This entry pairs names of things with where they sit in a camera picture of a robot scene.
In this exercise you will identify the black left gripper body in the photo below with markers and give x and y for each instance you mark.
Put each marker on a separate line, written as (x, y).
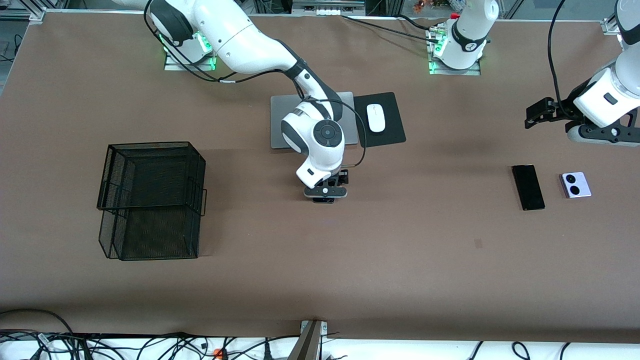
(568, 106)

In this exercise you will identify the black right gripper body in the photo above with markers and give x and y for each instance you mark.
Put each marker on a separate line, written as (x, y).
(342, 178)

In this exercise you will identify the black square flip phone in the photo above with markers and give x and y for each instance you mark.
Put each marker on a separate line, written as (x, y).
(324, 201)

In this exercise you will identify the black slab smartphone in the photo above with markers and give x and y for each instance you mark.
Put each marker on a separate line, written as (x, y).
(528, 187)

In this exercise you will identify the lilac white flip phone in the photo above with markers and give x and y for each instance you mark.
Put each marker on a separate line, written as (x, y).
(575, 185)

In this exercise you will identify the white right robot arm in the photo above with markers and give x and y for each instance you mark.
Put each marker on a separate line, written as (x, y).
(240, 40)

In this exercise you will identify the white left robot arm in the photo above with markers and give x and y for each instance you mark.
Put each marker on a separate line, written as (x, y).
(467, 30)

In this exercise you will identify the white computer mouse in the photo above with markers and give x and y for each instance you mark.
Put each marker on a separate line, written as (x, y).
(376, 118)

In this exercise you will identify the black mouse pad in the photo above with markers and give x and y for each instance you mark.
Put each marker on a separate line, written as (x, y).
(392, 117)

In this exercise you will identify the grey closed laptop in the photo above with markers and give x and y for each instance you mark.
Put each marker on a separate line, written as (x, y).
(280, 125)

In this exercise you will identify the small orange objects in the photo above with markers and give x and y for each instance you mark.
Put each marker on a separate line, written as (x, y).
(420, 4)

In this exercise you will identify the grey white power strip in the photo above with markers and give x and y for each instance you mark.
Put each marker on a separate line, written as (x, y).
(327, 10)

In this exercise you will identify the aluminium frame profile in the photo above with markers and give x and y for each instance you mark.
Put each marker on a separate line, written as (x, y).
(611, 26)
(20, 15)

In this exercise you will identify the grey metal camera bracket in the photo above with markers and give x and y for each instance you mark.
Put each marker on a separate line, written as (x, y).
(307, 345)

